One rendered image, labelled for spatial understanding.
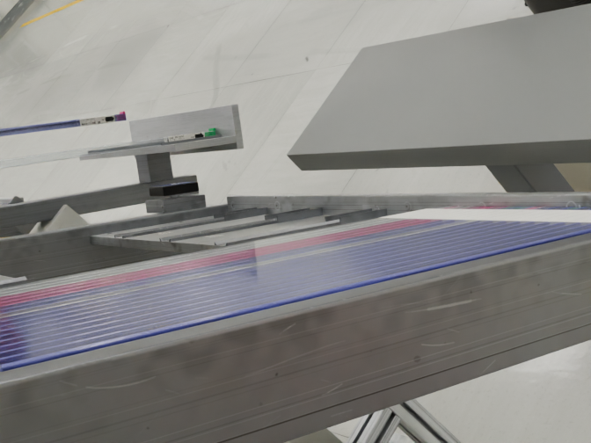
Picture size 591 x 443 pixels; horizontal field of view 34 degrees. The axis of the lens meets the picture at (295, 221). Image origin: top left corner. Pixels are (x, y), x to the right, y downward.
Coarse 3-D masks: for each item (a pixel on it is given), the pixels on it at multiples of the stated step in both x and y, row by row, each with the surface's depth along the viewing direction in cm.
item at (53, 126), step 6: (120, 114) 155; (66, 120) 150; (72, 120) 150; (78, 120) 151; (120, 120) 155; (24, 126) 146; (30, 126) 146; (36, 126) 147; (42, 126) 148; (48, 126) 148; (54, 126) 149; (60, 126) 149; (66, 126) 150; (72, 126) 150; (78, 126) 151; (0, 132) 144; (6, 132) 144; (12, 132) 145; (18, 132) 145; (24, 132) 146; (30, 132) 146
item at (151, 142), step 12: (204, 132) 142; (120, 144) 135; (132, 144) 136; (144, 144) 137; (156, 144) 138; (24, 156) 127; (36, 156) 128; (48, 156) 129; (60, 156) 130; (72, 156) 131; (0, 168) 125
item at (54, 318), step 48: (288, 240) 77; (336, 240) 73; (384, 240) 70; (432, 240) 67; (480, 240) 65; (528, 240) 62; (0, 288) 67; (48, 288) 64; (96, 288) 62; (144, 288) 59; (192, 288) 57; (240, 288) 56; (288, 288) 54; (336, 288) 52; (0, 336) 49; (48, 336) 48; (96, 336) 46; (144, 336) 46
